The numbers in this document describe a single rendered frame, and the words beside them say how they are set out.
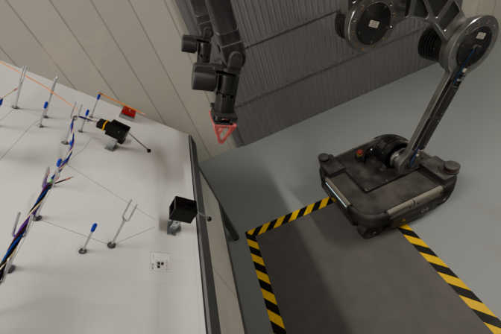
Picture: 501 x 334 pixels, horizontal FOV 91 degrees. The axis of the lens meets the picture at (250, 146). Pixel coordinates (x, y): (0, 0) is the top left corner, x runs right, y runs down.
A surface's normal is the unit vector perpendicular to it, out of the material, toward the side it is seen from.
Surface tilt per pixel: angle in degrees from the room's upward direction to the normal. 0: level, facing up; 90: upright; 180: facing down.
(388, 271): 0
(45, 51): 90
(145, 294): 50
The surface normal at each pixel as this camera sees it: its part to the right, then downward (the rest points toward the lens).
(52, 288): 0.53, -0.78
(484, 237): -0.29, -0.76
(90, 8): 0.28, 0.51
